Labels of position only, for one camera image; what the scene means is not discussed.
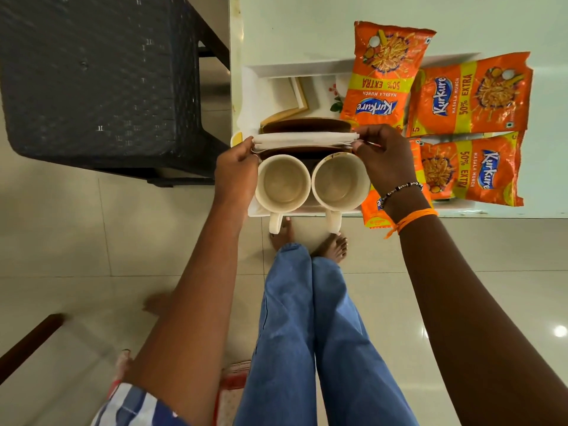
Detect person's right hand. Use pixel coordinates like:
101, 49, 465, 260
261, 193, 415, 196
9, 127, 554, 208
352, 124, 423, 198

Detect person's left hand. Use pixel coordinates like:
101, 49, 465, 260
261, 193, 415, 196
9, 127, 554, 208
214, 136, 263, 212

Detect white paper napkins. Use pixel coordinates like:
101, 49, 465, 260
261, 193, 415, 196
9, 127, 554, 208
252, 131, 360, 152

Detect person's right forearm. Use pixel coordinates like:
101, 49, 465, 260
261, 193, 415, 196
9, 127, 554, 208
381, 185, 568, 426

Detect person's left forearm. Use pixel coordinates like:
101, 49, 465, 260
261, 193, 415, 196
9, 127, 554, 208
123, 199, 254, 426

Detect white ceramic cup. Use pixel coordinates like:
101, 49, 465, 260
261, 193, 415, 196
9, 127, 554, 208
254, 154, 312, 235
311, 152, 371, 235

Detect dark brown plate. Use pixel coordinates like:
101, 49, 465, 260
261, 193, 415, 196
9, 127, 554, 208
257, 146, 353, 162
261, 118, 352, 134

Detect wooden framed white card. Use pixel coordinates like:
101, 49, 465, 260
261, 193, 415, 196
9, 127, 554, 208
260, 77, 309, 127

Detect white rectangular tray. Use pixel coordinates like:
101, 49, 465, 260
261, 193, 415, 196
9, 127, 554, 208
237, 52, 482, 218

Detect orange snack packet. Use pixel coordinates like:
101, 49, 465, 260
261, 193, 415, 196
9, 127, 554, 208
361, 138, 434, 229
407, 51, 533, 138
340, 20, 437, 132
419, 130, 525, 207

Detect orange thread wristband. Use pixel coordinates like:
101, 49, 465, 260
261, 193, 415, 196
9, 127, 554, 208
384, 208, 439, 239

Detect person's left foot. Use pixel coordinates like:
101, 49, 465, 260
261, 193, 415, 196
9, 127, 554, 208
269, 217, 296, 253

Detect person's foot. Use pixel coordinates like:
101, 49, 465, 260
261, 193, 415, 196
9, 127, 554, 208
310, 233, 348, 265
269, 217, 296, 253

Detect person's right foot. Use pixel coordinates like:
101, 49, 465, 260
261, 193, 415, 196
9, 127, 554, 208
310, 233, 348, 265

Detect black woven plastic chair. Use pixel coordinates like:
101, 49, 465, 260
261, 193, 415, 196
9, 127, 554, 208
0, 0, 232, 188

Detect blue jeans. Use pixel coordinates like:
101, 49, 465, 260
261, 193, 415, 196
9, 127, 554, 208
233, 242, 420, 426

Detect blue white striped sleeve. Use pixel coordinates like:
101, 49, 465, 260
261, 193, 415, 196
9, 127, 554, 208
91, 382, 190, 426

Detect dark brown wooden bar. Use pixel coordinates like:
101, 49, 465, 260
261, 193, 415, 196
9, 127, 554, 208
0, 313, 66, 386

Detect black white beaded bracelet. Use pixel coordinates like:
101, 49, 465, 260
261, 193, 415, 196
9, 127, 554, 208
380, 182, 424, 206

